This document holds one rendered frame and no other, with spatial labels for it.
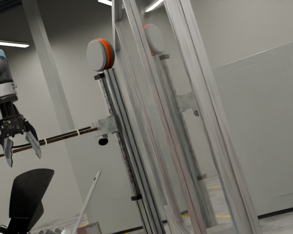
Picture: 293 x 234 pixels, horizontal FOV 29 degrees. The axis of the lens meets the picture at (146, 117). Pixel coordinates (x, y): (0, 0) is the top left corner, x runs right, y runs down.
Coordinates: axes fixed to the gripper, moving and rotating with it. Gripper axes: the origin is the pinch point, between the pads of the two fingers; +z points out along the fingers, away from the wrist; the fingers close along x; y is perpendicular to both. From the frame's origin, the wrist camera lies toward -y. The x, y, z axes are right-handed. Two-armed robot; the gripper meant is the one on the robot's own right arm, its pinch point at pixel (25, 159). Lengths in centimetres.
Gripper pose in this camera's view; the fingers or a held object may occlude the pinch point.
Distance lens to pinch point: 184.0
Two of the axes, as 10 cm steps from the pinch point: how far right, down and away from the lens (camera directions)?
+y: 0.5, -0.5, -10.0
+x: 9.5, -2.9, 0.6
